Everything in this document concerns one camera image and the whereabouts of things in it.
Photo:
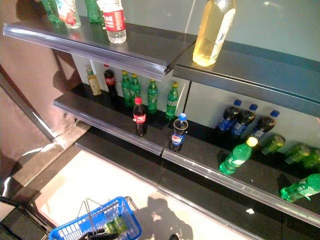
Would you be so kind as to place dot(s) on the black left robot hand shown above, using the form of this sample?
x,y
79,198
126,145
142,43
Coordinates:
x,y
100,235

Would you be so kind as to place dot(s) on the blue plastic shopping basket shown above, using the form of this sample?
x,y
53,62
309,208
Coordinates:
x,y
67,233

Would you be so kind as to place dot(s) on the large yellow drink bottle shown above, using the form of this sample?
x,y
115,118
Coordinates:
x,y
210,37

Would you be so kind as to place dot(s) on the red cap cola bottle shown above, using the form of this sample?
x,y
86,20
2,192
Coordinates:
x,y
110,82
140,117

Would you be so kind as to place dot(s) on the green yellow-capped soda bottle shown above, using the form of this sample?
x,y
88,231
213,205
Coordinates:
x,y
172,100
126,90
300,188
135,87
236,156
152,97

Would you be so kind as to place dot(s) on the small yellow tea bottle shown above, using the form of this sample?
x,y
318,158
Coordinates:
x,y
94,85

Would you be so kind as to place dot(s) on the white paper scrap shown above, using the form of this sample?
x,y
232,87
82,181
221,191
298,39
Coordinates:
x,y
250,211

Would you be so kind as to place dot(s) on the row of green soda bottles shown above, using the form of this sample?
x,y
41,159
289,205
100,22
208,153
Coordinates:
x,y
161,90

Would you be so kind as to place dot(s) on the white shelf back panel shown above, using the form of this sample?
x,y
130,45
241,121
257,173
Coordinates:
x,y
207,105

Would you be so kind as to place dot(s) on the red label water bottle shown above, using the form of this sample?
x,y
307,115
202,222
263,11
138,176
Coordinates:
x,y
67,15
115,20

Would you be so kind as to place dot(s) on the dark metal wall rail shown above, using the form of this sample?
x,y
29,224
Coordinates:
x,y
27,107

